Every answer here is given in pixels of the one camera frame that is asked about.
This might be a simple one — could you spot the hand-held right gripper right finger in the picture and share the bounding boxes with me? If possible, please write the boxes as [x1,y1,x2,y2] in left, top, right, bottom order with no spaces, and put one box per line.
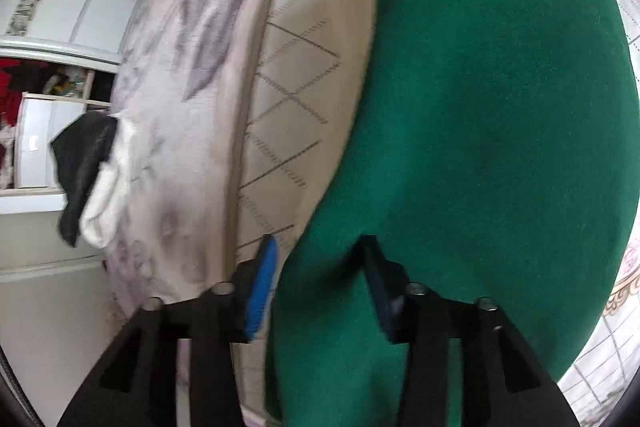
[352,235,581,427]

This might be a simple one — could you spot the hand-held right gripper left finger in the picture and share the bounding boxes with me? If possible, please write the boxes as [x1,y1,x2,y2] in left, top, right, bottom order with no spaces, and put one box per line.
[57,234,278,427]

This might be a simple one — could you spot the green and cream varsity jacket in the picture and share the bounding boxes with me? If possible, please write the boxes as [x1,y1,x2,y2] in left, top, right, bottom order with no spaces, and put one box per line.
[265,0,637,427]

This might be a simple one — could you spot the red clothes in wardrobe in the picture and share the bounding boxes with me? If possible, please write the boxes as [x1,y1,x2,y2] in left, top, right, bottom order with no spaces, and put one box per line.
[0,57,28,188]

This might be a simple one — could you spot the black and white cloth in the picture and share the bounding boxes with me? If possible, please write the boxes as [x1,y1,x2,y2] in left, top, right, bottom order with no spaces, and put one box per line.
[50,112,137,249]

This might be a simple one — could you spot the white quilted mat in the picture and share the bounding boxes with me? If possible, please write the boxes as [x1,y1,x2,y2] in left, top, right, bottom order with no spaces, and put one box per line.
[220,0,640,427]

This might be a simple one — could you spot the white drawer cabinet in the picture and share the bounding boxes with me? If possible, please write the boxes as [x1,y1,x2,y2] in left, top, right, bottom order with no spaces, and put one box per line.
[12,92,112,194]

